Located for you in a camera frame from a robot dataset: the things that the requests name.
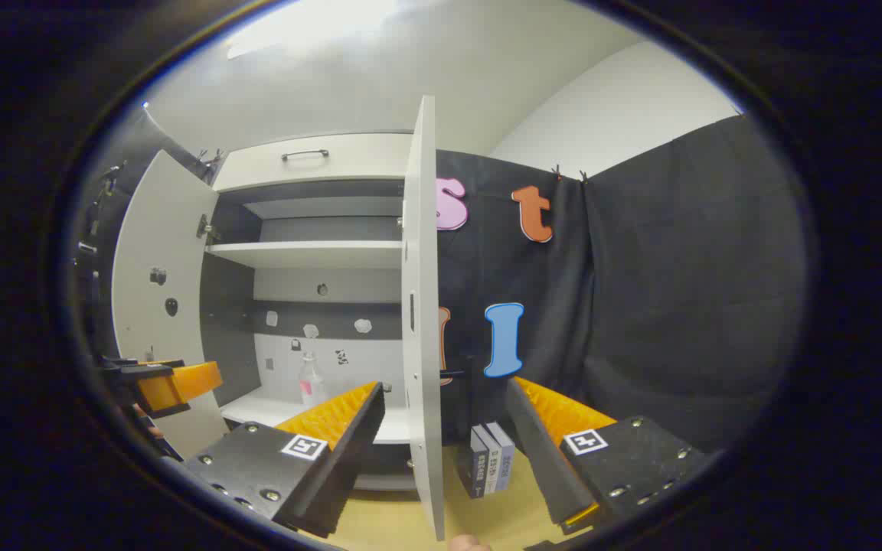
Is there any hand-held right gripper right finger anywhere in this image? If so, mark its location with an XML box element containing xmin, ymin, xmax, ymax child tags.
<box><xmin>505</xmin><ymin>375</ymin><xmax>707</xmax><ymax>536</ymax></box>

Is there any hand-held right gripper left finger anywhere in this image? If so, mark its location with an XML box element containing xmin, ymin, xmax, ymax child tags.
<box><xmin>181</xmin><ymin>380</ymin><xmax>387</xmax><ymax>539</ymax></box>

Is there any clear plastic bottle pink label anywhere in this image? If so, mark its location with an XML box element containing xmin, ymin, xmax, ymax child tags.
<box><xmin>299</xmin><ymin>352</ymin><xmax>328</xmax><ymax>408</ymax></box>

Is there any white cabinet door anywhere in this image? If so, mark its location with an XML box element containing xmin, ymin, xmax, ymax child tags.
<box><xmin>400</xmin><ymin>96</ymin><xmax>446</xmax><ymax>543</ymax></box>
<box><xmin>110</xmin><ymin>149</ymin><xmax>231</xmax><ymax>460</ymax></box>

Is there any white and grey cabinet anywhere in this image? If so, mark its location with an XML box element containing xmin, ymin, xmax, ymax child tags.
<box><xmin>200</xmin><ymin>132</ymin><xmax>419</xmax><ymax>491</ymax></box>

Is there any white cabinet drawer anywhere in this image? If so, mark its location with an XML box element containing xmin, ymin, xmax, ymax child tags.
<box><xmin>211</xmin><ymin>132</ymin><xmax>416</xmax><ymax>193</ymax></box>

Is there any light blue small box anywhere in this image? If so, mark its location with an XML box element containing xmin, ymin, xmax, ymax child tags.
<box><xmin>487</xmin><ymin>421</ymin><xmax>517</xmax><ymax>491</ymax></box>

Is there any grey small box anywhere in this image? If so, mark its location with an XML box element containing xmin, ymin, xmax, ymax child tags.
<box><xmin>478</xmin><ymin>424</ymin><xmax>503</xmax><ymax>495</ymax></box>

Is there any dark blue small box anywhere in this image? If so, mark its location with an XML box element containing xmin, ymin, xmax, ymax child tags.
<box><xmin>469</xmin><ymin>427</ymin><xmax>489</xmax><ymax>499</ymax></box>

